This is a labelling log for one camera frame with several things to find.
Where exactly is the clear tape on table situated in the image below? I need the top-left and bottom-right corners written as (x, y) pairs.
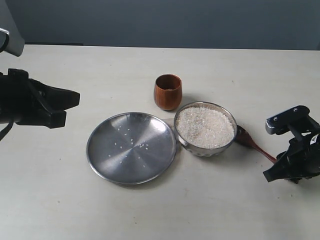
top-left (163, 118), bottom-right (175, 129)

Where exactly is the round steel plate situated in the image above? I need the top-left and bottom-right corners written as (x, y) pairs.
top-left (86, 112), bottom-right (178, 186)

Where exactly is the brown wooden cup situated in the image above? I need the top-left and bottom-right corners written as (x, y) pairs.
top-left (153, 74), bottom-right (183, 111)

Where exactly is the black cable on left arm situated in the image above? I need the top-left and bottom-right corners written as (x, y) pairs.
top-left (0, 117), bottom-right (15, 142)

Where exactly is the dark red wooden spoon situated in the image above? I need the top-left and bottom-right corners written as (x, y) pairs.
top-left (235, 125), bottom-right (277, 164)

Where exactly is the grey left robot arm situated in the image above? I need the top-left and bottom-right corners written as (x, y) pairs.
top-left (0, 0), bottom-right (80, 129)

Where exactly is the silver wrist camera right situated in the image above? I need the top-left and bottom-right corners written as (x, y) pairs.
top-left (265, 105), bottom-right (311, 135)

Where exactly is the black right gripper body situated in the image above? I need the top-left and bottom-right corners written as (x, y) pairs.
top-left (276, 117), bottom-right (320, 184)

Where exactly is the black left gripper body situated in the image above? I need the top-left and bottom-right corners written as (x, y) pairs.
top-left (0, 68), bottom-right (49, 125)

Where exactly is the steel bowl of rice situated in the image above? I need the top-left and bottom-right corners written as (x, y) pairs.
top-left (173, 101), bottom-right (238, 157)

